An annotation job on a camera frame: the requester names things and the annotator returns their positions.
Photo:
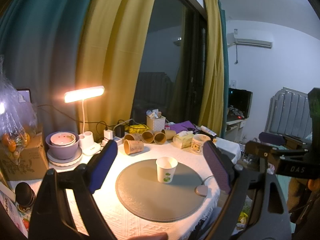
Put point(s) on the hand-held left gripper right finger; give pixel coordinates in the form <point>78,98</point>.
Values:
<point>216,167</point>

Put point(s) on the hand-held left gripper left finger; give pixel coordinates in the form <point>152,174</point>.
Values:
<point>103,165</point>

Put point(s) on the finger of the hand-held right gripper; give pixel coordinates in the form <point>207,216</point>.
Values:
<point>255,152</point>
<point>271,138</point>

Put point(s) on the white paper cup green print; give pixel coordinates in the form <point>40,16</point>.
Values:
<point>166,170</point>

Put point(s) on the brown paper cup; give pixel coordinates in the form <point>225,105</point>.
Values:
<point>170,133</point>
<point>133,147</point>
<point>147,136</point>
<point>129,137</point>
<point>160,137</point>

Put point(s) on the white power strip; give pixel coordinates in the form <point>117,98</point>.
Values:
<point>110,142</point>

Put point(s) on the grey mat controller puck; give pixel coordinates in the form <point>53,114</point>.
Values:
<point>201,190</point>

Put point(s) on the white mug yellow print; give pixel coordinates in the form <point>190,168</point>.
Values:
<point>200,143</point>

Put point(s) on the grey padded headboard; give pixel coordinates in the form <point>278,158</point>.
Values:
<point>287,112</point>

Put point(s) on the white charger plug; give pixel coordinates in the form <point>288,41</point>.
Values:
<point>108,133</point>

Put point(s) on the white computer desk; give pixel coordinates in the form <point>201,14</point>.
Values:
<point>233,125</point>

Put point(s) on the black power adapter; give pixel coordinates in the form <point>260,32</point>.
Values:
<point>120,130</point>

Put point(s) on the white tube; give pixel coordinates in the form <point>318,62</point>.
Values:
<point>207,130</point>

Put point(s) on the purple bowl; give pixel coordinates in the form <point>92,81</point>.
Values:
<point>63,151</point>

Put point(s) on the yellow tissue pack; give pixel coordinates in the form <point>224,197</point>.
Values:
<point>183,140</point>

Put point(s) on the black computer monitor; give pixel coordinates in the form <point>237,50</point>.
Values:
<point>240,102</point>

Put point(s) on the yellow snack packet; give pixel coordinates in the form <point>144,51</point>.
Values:
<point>136,129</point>

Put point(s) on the white pink bowl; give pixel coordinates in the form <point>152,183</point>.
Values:
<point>62,138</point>

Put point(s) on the purple cloth bag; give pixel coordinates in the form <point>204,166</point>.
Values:
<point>185,126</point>

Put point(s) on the grey round mat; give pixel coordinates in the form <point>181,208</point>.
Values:
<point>155,195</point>

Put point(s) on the white woven basket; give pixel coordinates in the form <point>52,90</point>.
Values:
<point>156,124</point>

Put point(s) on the white desk lamp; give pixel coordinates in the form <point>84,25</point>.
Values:
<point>85,93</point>

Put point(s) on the cardboard box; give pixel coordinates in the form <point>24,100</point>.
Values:
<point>25,160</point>

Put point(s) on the teal curtain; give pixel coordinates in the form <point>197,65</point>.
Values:
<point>225,67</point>
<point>42,50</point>

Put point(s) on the yellow curtain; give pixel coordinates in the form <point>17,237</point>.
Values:
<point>112,45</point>
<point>212,67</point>

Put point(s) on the white air conditioner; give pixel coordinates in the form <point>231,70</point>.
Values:
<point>252,38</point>

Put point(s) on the tablet screen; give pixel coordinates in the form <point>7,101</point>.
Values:
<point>25,96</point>

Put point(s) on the colourful printed box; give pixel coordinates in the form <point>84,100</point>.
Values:
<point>11,215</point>

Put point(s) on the plastic bag of oranges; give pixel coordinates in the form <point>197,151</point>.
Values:
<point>13,110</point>

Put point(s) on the dark sliding glass door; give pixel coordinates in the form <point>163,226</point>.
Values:
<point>172,62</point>

